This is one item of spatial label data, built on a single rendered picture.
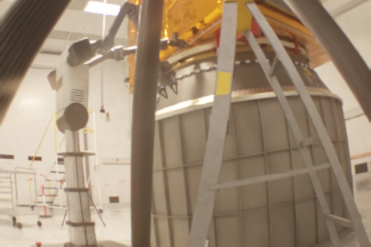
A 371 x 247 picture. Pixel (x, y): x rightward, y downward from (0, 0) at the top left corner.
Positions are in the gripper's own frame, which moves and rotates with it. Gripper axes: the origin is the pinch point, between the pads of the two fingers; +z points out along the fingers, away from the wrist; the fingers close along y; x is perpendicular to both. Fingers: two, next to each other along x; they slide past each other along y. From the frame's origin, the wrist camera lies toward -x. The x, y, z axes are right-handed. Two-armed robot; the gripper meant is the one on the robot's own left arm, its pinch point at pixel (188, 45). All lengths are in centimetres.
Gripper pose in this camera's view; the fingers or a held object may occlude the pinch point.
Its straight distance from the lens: 256.7
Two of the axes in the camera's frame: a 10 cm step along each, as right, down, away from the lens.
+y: -5.1, 2.7, 8.1
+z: 8.5, 0.6, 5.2
